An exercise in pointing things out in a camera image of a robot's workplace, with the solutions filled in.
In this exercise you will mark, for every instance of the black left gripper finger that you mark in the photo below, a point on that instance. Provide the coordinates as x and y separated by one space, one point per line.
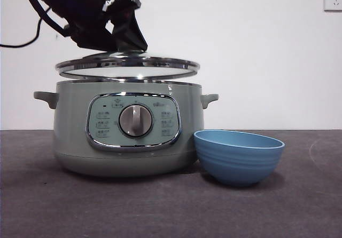
99 41
128 32

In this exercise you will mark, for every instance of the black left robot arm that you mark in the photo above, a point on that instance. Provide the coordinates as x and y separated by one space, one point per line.
80 11

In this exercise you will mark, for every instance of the blue ribbed bowl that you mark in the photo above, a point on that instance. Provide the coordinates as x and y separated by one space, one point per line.
237 163

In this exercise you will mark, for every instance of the pale green electric steamer pot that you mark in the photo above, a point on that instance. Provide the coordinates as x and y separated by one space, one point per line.
72 131

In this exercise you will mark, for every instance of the glass lid with green knob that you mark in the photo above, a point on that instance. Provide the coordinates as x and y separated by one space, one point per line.
80 62

